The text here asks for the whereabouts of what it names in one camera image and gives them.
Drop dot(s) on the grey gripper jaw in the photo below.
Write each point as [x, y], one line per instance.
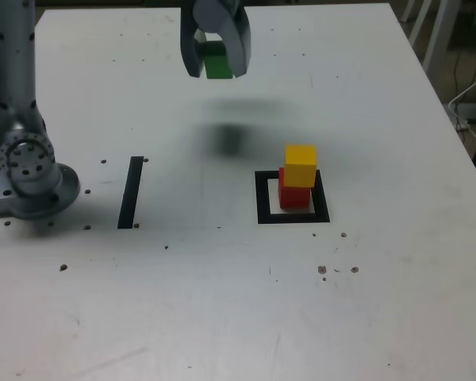
[189, 43]
[234, 28]

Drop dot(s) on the green cube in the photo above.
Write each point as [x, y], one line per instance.
[217, 67]

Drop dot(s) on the yellow cube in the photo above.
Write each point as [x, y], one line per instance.
[300, 166]

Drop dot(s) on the red cube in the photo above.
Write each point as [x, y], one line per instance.
[294, 198]

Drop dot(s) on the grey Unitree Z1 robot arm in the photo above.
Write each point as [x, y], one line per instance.
[14, 59]

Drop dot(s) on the black tape square outline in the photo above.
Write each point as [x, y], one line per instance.
[262, 198]

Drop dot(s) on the black tape strip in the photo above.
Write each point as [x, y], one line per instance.
[130, 194]

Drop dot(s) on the white furniture frame leg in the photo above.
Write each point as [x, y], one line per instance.
[408, 10]
[435, 39]

